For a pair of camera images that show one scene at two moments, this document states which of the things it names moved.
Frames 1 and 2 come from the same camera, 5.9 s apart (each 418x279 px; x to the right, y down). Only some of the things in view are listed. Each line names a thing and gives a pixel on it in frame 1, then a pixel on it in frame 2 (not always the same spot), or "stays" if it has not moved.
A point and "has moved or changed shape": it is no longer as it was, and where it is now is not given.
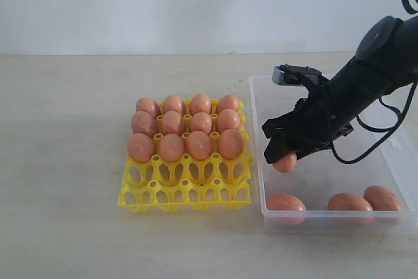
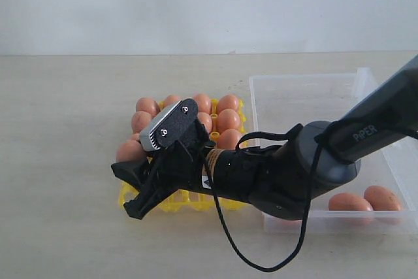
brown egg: x=143 y=122 stays
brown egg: x=284 y=202 has moved or changed shape
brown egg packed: x=172 y=102 stays
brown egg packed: x=147 y=104 stays
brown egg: x=287 y=163 has moved or changed shape
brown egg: x=230 y=144 stays
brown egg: x=228 y=119 stays
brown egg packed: x=227 y=102 stays
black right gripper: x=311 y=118 to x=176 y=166
